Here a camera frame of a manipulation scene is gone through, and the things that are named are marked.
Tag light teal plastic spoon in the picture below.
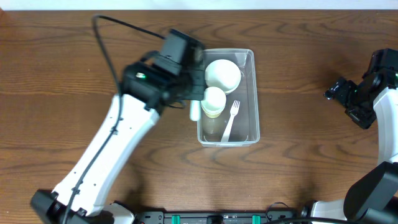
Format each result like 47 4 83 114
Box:
190 100 201 121

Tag white plastic cup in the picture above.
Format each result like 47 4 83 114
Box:
201 86 226 115

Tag white plastic bowl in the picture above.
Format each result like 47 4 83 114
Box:
205 59 241 95

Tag yellow plastic cup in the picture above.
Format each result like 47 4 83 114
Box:
203 110 223 119

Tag white plastic fork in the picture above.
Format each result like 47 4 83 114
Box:
221 100 240 142

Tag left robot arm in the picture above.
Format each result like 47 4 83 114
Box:
30 61 205 223

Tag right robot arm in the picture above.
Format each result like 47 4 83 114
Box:
302 49 397 223

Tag clear plastic container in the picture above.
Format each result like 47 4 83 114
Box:
197 49 260 147

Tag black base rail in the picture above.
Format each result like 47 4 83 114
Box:
108 202 312 224

